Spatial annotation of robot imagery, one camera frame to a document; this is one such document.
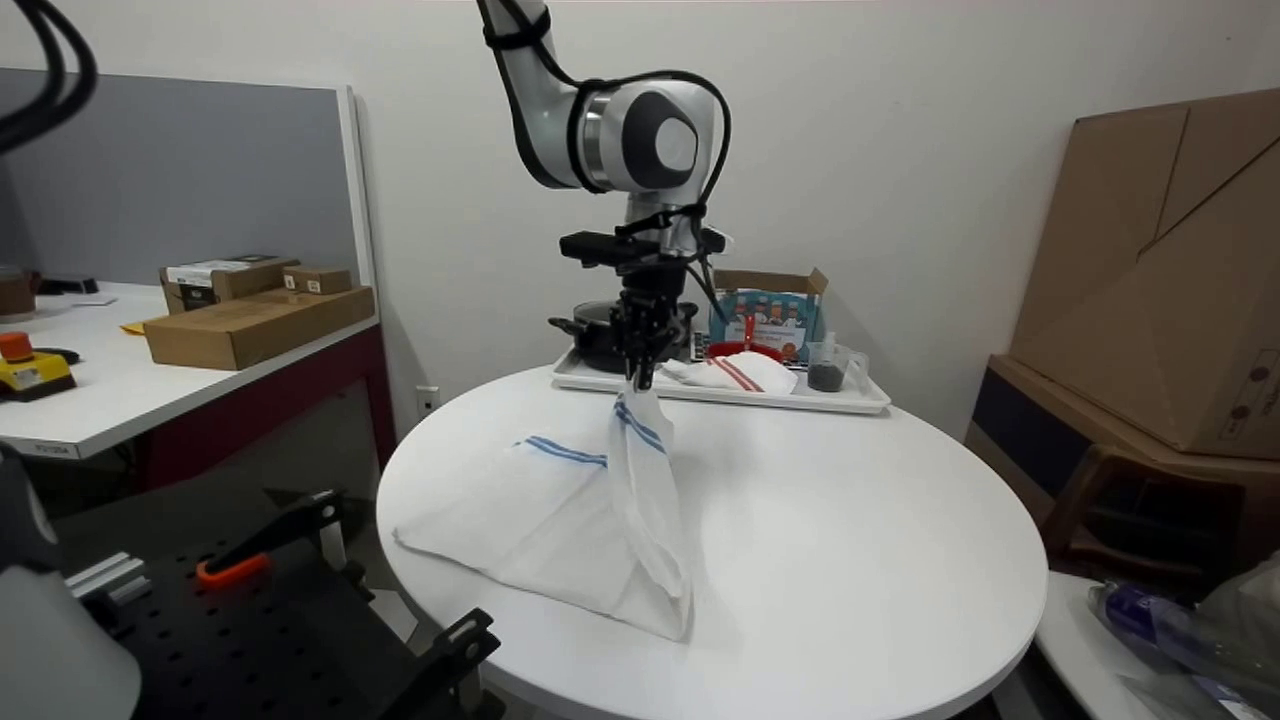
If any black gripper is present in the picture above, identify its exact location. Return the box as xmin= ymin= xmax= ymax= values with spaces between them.
xmin=609 ymin=258 xmax=699 ymax=392

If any white towel with blue stripe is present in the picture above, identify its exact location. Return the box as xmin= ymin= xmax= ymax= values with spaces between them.
xmin=393 ymin=385 xmax=704 ymax=650

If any white rounded robot base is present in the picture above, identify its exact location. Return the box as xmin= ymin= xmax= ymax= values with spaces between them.
xmin=0 ymin=445 xmax=144 ymax=720

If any black pot with lid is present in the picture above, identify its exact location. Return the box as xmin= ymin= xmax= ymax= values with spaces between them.
xmin=543 ymin=296 xmax=704 ymax=376

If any white cloth with red stripe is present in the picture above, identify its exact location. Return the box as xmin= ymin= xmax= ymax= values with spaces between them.
xmin=641 ymin=349 xmax=803 ymax=401

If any small blue printed cardboard box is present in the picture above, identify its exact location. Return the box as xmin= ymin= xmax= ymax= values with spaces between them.
xmin=704 ymin=265 xmax=831 ymax=371

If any white rectangular tray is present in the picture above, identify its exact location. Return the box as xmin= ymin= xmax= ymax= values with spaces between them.
xmin=549 ymin=339 xmax=898 ymax=419

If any small closed cardboard box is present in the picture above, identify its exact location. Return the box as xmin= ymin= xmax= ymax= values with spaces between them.
xmin=282 ymin=265 xmax=360 ymax=299

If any low dark wooden table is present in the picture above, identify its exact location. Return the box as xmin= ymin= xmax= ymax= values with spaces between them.
xmin=961 ymin=352 xmax=1280 ymax=597

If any flat brown cardboard box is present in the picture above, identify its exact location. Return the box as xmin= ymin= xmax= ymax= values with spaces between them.
xmin=140 ymin=286 xmax=382 ymax=371

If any small open cardboard box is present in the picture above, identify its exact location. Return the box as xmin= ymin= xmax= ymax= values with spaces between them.
xmin=155 ymin=254 xmax=300 ymax=318

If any grey partition panel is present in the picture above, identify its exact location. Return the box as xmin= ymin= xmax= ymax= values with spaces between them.
xmin=0 ymin=68 xmax=376 ymax=294

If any black perforated breadboard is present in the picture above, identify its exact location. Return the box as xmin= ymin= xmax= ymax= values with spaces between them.
xmin=54 ymin=471 xmax=505 ymax=720

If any large brown cardboard box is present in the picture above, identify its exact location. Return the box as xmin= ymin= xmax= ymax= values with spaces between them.
xmin=1008 ymin=84 xmax=1280 ymax=463

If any white desk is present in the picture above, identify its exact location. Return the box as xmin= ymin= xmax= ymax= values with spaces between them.
xmin=0 ymin=277 xmax=396 ymax=494

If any white board panel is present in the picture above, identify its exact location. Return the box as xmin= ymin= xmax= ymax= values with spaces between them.
xmin=1037 ymin=567 xmax=1164 ymax=720

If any short aluminium extrusion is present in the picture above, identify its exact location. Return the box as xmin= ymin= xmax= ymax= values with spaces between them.
xmin=62 ymin=547 xmax=153 ymax=608

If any yellow emergency stop button box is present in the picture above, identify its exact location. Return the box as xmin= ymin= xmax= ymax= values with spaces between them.
xmin=0 ymin=329 xmax=80 ymax=401

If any small brown box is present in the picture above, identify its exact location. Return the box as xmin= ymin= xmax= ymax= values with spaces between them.
xmin=0 ymin=265 xmax=42 ymax=322

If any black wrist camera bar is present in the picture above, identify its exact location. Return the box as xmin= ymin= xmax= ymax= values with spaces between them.
xmin=557 ymin=229 xmax=733 ymax=267

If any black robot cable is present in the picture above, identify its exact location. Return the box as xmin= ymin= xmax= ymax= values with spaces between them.
xmin=478 ymin=0 xmax=736 ymax=323

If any black metal bracket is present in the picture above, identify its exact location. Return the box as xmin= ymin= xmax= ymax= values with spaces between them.
xmin=396 ymin=606 xmax=505 ymax=720

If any black clamp with orange handle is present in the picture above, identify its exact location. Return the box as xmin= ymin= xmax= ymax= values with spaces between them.
xmin=191 ymin=484 xmax=354 ymax=597

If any thick black cable loop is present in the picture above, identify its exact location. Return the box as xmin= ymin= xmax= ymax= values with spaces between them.
xmin=0 ymin=0 xmax=101 ymax=157

